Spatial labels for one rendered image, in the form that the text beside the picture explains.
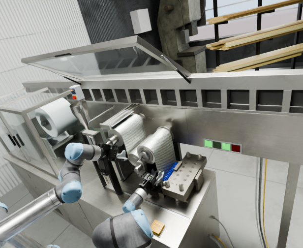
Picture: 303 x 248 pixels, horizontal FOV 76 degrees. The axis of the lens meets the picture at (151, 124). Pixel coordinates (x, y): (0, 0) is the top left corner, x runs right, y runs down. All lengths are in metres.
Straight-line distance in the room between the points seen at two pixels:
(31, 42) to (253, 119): 3.77
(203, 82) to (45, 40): 3.54
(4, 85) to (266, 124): 3.67
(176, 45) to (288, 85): 5.63
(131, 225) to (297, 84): 0.97
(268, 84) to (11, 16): 3.85
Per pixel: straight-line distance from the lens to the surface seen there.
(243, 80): 1.17
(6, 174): 4.15
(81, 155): 0.92
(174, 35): 6.57
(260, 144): 1.33
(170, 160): 1.47
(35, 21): 4.35
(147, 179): 1.25
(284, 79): 1.15
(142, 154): 1.27
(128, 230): 0.85
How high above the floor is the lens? 1.99
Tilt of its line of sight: 27 degrees down
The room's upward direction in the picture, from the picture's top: 13 degrees counter-clockwise
